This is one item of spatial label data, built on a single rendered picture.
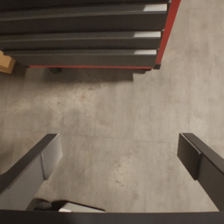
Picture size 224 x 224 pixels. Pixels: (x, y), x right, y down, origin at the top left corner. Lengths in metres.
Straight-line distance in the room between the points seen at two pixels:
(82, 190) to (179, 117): 0.68
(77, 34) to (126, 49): 0.19
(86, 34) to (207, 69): 0.73
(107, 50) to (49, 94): 0.57
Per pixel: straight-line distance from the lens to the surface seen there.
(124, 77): 0.98
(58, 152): 0.17
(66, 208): 0.94
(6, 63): 1.14
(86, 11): 0.49
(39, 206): 0.99
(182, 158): 0.17
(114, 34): 0.56
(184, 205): 1.01
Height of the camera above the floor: 0.91
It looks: 78 degrees down
